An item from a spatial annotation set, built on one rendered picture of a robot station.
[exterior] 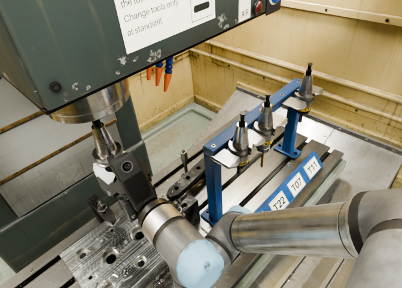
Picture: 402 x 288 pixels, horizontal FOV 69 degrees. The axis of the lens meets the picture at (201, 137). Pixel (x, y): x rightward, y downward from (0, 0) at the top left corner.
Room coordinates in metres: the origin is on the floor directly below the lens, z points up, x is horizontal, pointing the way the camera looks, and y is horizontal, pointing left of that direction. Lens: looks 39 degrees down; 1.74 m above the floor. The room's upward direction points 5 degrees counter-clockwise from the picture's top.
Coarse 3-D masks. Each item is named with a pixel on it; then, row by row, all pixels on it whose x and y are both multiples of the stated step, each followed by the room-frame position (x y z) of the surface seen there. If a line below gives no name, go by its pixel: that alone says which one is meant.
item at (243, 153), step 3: (231, 141) 0.60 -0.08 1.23; (249, 141) 0.59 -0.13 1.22; (231, 144) 0.59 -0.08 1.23; (249, 144) 0.58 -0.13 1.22; (231, 147) 0.58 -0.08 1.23; (249, 147) 0.57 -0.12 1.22; (231, 150) 0.57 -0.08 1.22; (234, 150) 0.56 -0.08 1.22; (237, 150) 0.56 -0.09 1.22; (240, 150) 0.56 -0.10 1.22; (243, 150) 0.56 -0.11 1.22; (246, 150) 0.57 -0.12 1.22; (249, 150) 0.57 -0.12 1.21; (234, 153) 0.56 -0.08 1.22; (237, 153) 0.56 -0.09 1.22; (240, 153) 0.55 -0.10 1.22; (243, 153) 0.55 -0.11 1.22; (246, 153) 0.56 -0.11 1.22; (249, 153) 0.57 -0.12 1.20; (240, 156) 0.56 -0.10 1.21; (243, 156) 0.56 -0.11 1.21
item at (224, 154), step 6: (222, 150) 0.58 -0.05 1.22; (228, 150) 0.58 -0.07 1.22; (216, 156) 0.56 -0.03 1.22; (222, 156) 0.55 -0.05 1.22; (228, 156) 0.55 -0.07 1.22; (234, 156) 0.55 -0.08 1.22; (222, 162) 0.53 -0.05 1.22; (228, 162) 0.53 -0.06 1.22; (234, 162) 0.53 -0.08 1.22; (228, 168) 0.51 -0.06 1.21
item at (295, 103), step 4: (288, 96) 0.81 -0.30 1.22; (284, 100) 0.79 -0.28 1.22; (288, 100) 0.79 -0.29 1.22; (292, 100) 0.79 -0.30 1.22; (296, 100) 0.78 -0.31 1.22; (300, 100) 0.78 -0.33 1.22; (284, 104) 0.77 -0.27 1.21; (288, 104) 0.76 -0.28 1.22; (292, 104) 0.76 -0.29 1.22; (296, 104) 0.76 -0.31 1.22; (300, 104) 0.76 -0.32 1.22; (304, 104) 0.76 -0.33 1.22; (296, 108) 0.74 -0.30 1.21; (300, 108) 0.74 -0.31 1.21; (304, 108) 0.74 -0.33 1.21
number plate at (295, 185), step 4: (296, 176) 0.70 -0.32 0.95; (300, 176) 0.70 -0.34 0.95; (292, 180) 0.68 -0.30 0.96; (296, 180) 0.68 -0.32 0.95; (300, 180) 0.69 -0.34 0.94; (288, 184) 0.66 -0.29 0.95; (292, 184) 0.67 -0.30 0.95; (296, 184) 0.67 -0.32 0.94; (300, 184) 0.68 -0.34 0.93; (304, 184) 0.69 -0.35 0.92; (288, 188) 0.65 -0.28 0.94; (292, 188) 0.66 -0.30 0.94; (296, 188) 0.66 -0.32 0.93; (300, 188) 0.67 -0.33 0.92; (292, 192) 0.65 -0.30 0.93; (296, 192) 0.65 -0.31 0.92
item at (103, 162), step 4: (116, 144) 0.51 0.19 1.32; (120, 148) 0.50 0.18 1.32; (116, 152) 0.49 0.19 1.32; (120, 152) 0.49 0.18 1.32; (96, 156) 0.48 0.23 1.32; (108, 156) 0.48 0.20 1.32; (112, 156) 0.48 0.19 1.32; (116, 156) 0.48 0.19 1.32; (96, 160) 0.47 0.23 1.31; (100, 160) 0.47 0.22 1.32; (104, 160) 0.47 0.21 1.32; (108, 160) 0.47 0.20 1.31; (96, 164) 0.48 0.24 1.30; (100, 164) 0.47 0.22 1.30; (104, 164) 0.47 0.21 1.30; (108, 164) 0.47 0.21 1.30
